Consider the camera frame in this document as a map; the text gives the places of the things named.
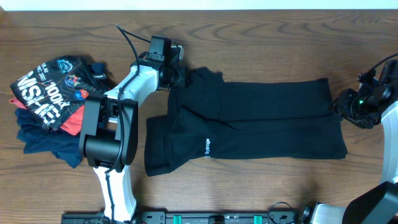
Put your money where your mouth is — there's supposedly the black t-shirt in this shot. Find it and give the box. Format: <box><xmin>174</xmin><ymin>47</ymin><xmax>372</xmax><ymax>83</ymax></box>
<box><xmin>144</xmin><ymin>68</ymin><xmax>348</xmax><ymax>176</ymax></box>

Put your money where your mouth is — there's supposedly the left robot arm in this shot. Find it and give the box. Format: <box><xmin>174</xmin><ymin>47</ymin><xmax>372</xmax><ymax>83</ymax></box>
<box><xmin>79</xmin><ymin>53</ymin><xmax>189</xmax><ymax>223</ymax></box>

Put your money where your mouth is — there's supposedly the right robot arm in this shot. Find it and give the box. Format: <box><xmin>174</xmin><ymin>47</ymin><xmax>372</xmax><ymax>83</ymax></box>
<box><xmin>298</xmin><ymin>54</ymin><xmax>397</xmax><ymax>224</ymax></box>

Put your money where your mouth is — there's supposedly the red folded shirt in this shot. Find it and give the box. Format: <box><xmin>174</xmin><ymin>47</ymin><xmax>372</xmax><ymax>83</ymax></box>
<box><xmin>9</xmin><ymin>88</ymin><xmax>114</xmax><ymax>136</ymax></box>

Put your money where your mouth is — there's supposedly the navy blue folded shirt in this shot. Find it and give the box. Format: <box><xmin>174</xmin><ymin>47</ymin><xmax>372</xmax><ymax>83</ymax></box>
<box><xmin>14</xmin><ymin>62</ymin><xmax>109</xmax><ymax>169</ymax></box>

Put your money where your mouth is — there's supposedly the black mounting rail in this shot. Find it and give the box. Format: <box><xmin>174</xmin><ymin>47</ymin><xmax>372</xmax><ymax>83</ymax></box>
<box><xmin>60</xmin><ymin>210</ymin><xmax>312</xmax><ymax>224</ymax></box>

